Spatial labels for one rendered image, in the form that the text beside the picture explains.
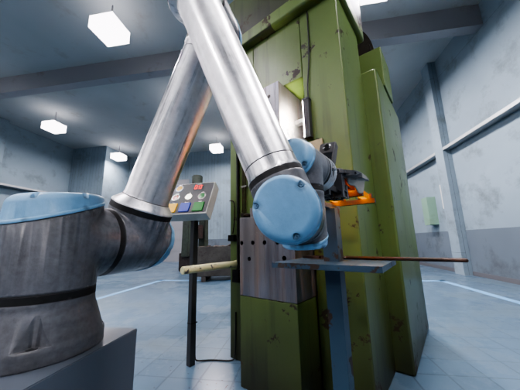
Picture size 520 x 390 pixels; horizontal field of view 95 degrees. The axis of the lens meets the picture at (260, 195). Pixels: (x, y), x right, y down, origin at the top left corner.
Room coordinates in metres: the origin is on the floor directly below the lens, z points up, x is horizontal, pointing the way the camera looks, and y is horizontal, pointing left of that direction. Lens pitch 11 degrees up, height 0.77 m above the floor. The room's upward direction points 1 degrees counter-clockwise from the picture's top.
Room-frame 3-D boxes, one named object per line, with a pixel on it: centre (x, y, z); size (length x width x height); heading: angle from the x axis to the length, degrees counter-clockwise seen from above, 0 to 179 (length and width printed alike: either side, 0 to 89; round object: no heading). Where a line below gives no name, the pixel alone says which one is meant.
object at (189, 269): (1.57, 0.31, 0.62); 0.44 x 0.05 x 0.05; 142
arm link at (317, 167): (0.49, -0.09, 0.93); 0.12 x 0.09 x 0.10; 145
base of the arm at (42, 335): (0.45, 0.39, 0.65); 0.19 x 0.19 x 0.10
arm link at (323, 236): (0.48, -0.08, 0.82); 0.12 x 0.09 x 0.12; 163
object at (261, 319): (1.57, -0.19, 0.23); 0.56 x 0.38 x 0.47; 142
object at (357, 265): (0.99, -0.29, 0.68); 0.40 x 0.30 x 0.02; 54
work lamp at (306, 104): (1.35, -0.31, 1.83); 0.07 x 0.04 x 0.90; 52
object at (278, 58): (1.68, -0.27, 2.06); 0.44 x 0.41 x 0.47; 142
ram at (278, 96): (1.57, -0.18, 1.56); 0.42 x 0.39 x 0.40; 142
